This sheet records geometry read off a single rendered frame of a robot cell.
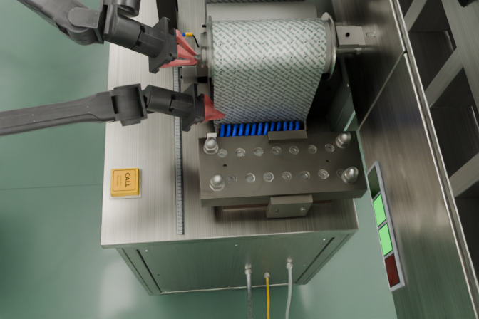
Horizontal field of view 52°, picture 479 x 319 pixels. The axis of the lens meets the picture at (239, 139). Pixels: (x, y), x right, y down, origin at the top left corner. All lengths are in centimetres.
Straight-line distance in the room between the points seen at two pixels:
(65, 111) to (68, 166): 136
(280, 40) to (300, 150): 31
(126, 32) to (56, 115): 22
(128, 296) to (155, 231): 92
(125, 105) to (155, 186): 32
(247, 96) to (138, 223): 43
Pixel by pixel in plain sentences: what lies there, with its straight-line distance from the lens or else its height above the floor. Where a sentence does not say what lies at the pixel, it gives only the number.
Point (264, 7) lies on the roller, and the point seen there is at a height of 123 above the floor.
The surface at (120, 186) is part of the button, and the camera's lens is 131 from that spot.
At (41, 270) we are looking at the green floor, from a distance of 228.
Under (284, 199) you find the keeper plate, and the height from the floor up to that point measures 102.
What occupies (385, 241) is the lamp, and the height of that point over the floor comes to 118.
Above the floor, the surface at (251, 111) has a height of 109.
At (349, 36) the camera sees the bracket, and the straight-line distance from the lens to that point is 110.
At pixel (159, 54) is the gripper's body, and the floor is 132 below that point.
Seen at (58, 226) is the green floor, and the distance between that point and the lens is 231.
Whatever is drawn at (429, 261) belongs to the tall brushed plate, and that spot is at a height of 134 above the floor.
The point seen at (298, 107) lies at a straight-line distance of 121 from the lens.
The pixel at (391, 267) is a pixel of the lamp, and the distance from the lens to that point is 102.
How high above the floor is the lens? 213
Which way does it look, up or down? 64 degrees down
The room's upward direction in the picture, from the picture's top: 7 degrees clockwise
